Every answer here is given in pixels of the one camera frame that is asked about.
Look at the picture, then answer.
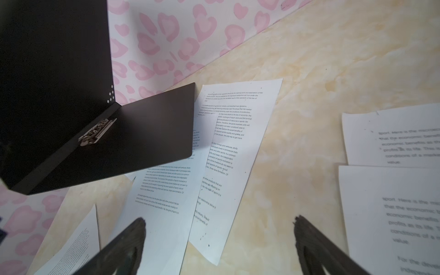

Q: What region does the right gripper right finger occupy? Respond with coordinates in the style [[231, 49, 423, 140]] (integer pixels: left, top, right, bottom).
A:
[[293, 215, 368, 275]]

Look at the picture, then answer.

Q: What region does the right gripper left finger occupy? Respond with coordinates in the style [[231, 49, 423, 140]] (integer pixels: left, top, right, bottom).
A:
[[75, 217, 146, 275]]

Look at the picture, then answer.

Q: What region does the printed paper sheet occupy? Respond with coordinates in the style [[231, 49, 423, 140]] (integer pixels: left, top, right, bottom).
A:
[[112, 114, 218, 275], [36, 206, 100, 275], [339, 166, 440, 275]]

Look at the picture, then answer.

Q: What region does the centre right paper sheet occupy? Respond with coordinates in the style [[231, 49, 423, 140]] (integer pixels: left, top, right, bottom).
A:
[[189, 79, 283, 265]]

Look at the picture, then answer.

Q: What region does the blue folder black inside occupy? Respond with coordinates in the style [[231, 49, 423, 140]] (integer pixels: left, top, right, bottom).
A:
[[1, 1, 196, 195]]

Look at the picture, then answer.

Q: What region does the back left paper sheet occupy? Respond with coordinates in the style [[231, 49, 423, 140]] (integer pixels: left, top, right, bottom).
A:
[[341, 104, 440, 168]]

